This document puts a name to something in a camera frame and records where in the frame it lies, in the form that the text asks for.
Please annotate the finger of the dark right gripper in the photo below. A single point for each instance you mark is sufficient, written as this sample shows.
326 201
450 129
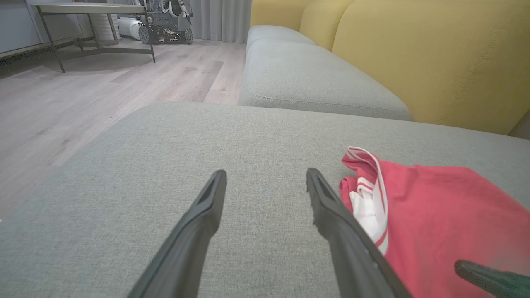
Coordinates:
497 283

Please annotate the yellow sofa back cushion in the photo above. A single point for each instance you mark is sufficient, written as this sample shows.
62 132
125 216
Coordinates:
277 12
447 58
321 20

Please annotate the wide grey sofa seat cushion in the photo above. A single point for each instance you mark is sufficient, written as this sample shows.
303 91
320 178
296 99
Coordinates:
248 140

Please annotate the grey metal frame side table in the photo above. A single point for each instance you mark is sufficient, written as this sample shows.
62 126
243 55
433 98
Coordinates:
87 8

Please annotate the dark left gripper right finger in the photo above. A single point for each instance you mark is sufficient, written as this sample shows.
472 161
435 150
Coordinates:
352 256

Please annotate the grey sofa side cushion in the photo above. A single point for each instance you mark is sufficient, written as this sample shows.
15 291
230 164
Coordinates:
521 126

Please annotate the grey window curtain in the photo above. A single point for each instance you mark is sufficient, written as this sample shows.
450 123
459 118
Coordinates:
221 18

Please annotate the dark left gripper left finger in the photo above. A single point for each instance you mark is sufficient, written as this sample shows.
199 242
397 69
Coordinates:
194 244

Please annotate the red and white jersey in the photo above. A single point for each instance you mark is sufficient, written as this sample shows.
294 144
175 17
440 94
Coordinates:
447 215

